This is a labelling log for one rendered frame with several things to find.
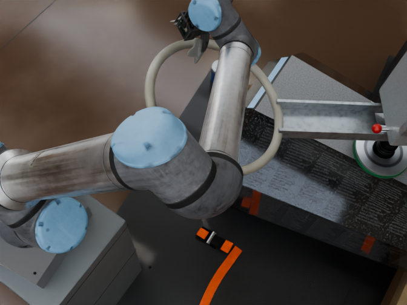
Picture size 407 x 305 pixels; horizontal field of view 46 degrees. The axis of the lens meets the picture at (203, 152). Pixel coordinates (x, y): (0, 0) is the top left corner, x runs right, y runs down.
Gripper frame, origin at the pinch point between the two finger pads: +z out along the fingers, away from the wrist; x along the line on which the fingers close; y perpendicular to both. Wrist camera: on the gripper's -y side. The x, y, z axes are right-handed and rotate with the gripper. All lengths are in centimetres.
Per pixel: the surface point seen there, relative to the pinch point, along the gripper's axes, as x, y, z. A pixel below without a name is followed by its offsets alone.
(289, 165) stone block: 48, -41, 30
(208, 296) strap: 84, -20, 104
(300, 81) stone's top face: 18, -59, 18
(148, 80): 10.0, 20.5, -1.3
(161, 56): 3.4, 12.4, -1.7
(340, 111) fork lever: 41, -40, -7
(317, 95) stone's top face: 27, -61, 16
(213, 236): 58, -36, 101
